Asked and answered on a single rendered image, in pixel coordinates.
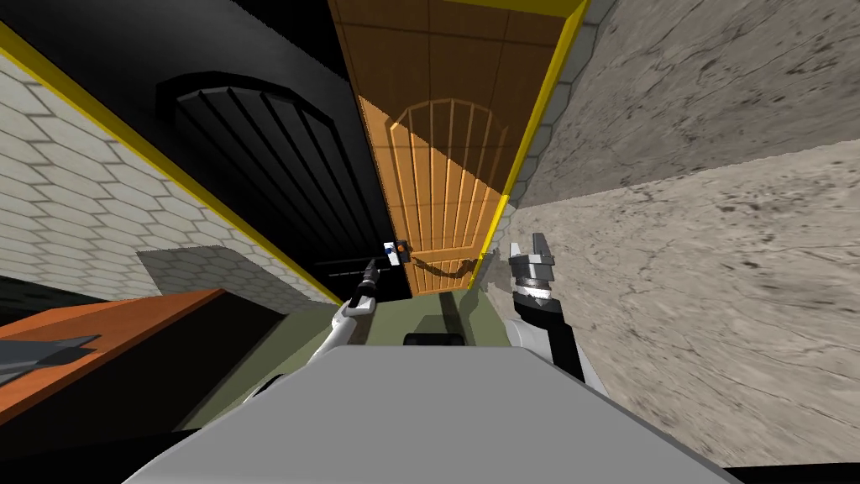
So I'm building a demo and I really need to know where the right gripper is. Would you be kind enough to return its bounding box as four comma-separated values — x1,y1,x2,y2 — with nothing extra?
508,232,556,299

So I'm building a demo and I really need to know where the black panelled door leaf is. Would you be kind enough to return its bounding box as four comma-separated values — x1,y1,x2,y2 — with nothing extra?
0,0,412,305

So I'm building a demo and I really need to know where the brown curved door handle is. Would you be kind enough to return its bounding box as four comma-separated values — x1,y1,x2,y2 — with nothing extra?
411,255,480,281

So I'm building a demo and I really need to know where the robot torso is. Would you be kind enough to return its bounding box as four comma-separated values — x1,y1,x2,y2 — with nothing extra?
123,332,742,484

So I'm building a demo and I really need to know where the orange panelled door leaf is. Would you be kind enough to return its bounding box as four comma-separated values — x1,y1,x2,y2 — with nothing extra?
328,0,587,297

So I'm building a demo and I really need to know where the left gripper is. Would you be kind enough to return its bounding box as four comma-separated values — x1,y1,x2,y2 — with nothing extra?
355,258,382,303

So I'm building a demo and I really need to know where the orange-topped dark cabinet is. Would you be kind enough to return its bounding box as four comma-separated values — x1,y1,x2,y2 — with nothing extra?
0,288,291,465

